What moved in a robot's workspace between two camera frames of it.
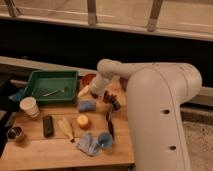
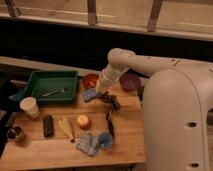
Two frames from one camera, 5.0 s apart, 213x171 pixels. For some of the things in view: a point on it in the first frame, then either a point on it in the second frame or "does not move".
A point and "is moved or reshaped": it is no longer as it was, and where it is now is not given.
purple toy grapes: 109,98 does not move
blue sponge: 87,106 is moved or reshaped
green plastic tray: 53,85 does not move
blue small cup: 105,139 does not move
